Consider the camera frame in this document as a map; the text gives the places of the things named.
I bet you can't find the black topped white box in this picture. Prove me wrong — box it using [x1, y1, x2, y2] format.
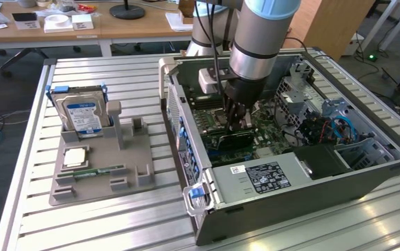
[11, 12, 41, 30]

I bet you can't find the hard disk with blue label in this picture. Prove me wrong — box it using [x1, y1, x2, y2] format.
[53, 91, 113, 137]

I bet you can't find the white tape roll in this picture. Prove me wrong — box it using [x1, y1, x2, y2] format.
[46, 14, 70, 28]

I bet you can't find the blue disk carrier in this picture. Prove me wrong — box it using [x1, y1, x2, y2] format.
[43, 83, 109, 107]

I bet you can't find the green motherboard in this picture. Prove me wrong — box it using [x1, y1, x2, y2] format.
[189, 88, 305, 168]

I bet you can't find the white labelled box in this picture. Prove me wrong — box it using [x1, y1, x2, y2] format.
[71, 14, 94, 31]

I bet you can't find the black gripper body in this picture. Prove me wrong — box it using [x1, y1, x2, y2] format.
[222, 77, 267, 108]

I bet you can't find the grey parts rack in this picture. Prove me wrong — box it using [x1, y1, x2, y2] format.
[49, 100, 158, 207]

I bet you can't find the dark bag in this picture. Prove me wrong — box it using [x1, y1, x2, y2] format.
[58, 0, 78, 13]

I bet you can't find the white floor cable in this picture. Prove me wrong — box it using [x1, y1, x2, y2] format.
[0, 109, 30, 126]

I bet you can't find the grey open PC case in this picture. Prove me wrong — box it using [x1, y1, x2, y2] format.
[158, 48, 400, 246]

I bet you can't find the blue wire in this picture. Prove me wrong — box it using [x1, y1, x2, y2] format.
[331, 115, 359, 144]

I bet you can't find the silver CPU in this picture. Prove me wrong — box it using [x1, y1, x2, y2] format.
[62, 149, 86, 168]

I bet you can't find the black cable behind case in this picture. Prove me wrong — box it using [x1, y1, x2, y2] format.
[283, 37, 313, 53]

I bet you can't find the silver disk bay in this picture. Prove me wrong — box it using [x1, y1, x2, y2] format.
[334, 137, 397, 170]

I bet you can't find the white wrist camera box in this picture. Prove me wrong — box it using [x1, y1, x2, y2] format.
[198, 68, 231, 94]

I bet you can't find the silver metal drive cage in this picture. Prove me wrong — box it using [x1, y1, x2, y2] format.
[275, 61, 329, 131]

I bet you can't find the white box with red button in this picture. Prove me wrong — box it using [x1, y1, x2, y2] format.
[347, 32, 366, 56]

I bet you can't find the grey power supply unit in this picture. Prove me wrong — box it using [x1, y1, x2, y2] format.
[213, 153, 315, 204]

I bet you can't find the white table frame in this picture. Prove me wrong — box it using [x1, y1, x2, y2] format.
[357, 0, 400, 71]

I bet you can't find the flat white box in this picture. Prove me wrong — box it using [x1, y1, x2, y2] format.
[43, 22, 75, 34]

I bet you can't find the brown cardboard box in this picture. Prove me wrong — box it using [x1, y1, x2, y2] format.
[179, 0, 197, 19]

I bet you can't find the loose green RAM stick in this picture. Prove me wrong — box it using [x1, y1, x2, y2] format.
[61, 165, 126, 180]

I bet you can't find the wooden desk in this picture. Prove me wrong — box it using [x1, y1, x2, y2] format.
[101, 0, 291, 57]
[0, 1, 103, 50]

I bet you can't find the CPU socket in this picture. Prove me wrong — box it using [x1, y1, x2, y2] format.
[214, 107, 227, 125]

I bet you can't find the black lamp base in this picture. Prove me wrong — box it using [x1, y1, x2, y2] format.
[109, 0, 147, 20]

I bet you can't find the stack of white papers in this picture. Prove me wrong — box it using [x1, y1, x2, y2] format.
[165, 12, 197, 32]

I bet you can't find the black graphics card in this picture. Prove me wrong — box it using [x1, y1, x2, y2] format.
[217, 129, 257, 151]

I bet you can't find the wooden cabinet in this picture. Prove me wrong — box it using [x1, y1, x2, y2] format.
[283, 0, 378, 61]

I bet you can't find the black office chair base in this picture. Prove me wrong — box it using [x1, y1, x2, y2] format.
[0, 47, 82, 78]

